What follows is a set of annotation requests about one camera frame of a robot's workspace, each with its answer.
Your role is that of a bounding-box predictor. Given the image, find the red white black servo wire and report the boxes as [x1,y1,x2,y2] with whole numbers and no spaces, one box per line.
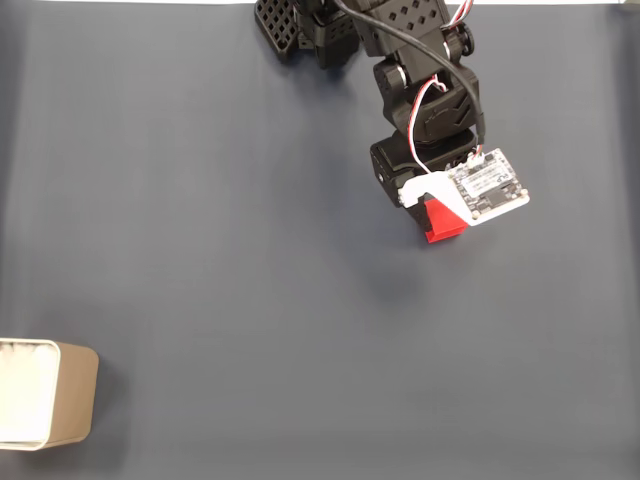
[408,74,449,176]
[442,0,474,32]

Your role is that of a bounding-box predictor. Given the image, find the red cube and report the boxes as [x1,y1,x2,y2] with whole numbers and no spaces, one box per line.
[423,196,471,245]

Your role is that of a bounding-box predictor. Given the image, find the grey table mat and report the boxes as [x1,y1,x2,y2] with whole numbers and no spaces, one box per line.
[0,3,640,480]

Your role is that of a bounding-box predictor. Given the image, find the black camera cable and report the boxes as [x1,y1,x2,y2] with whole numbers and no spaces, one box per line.
[332,0,488,149]

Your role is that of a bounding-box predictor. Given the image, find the white camera board mount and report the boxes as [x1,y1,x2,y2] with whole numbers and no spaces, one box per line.
[398,147,532,229]

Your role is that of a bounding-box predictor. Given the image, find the beige box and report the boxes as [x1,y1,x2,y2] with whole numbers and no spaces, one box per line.
[0,338,100,452]

